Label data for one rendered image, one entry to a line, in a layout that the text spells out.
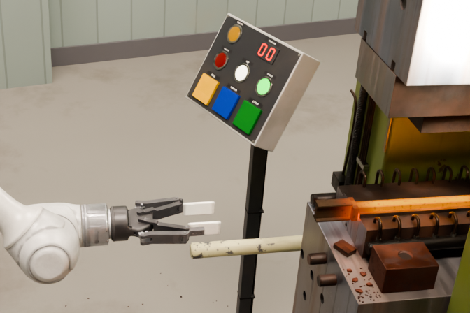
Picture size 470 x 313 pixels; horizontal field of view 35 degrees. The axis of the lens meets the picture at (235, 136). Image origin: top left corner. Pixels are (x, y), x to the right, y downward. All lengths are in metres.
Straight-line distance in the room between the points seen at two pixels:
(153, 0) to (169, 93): 0.70
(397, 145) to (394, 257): 0.38
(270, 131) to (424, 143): 0.41
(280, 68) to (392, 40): 0.56
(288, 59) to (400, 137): 0.36
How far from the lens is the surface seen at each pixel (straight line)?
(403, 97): 1.54
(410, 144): 1.94
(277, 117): 2.02
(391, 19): 1.53
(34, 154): 3.87
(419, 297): 1.67
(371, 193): 1.82
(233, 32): 2.18
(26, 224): 1.43
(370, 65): 1.63
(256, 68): 2.08
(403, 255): 1.67
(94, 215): 1.59
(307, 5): 5.35
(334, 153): 3.98
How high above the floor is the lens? 1.95
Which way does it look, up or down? 29 degrees down
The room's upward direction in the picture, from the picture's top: 4 degrees clockwise
